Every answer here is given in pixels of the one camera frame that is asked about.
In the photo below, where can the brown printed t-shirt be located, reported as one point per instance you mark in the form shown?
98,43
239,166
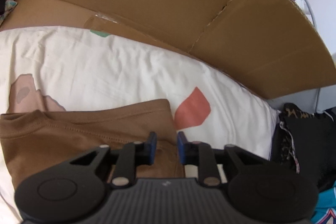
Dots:
34,141

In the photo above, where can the teal patterned garment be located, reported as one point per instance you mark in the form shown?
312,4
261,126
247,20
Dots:
325,210

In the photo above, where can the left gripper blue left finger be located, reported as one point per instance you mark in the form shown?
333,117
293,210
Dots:
151,145

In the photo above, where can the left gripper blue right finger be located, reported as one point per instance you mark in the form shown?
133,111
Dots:
183,147

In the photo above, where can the black folded garment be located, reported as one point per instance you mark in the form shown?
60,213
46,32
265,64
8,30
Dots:
307,147

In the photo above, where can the flattened brown cardboard box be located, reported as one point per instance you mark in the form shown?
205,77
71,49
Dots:
269,46

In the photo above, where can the cream bear print blanket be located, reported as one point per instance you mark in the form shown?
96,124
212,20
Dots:
55,69

